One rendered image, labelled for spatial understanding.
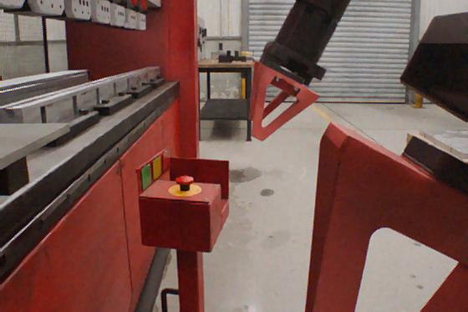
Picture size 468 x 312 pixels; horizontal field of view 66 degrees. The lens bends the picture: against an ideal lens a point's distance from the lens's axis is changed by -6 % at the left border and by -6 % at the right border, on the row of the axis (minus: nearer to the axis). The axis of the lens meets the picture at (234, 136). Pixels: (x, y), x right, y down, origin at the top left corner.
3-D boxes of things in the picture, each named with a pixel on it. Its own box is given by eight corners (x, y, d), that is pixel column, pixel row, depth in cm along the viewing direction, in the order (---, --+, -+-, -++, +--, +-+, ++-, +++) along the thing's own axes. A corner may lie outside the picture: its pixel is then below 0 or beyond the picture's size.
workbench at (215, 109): (255, 142, 447) (256, 9, 413) (191, 141, 448) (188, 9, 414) (251, 115, 622) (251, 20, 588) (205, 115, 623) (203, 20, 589)
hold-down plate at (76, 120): (56, 146, 82) (55, 133, 82) (33, 146, 82) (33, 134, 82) (99, 120, 112) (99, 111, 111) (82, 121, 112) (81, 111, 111)
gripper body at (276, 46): (265, 57, 39) (298, -8, 38) (260, 54, 49) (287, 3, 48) (319, 85, 40) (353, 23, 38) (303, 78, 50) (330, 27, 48)
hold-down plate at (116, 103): (109, 115, 121) (109, 105, 121) (94, 115, 121) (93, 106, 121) (132, 102, 151) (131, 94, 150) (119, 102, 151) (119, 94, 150)
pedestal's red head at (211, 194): (211, 253, 80) (209, 174, 76) (140, 246, 83) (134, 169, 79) (229, 215, 99) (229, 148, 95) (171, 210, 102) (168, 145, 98)
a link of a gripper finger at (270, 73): (227, 129, 39) (271, 45, 37) (230, 116, 46) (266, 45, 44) (286, 158, 40) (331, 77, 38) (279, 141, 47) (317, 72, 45)
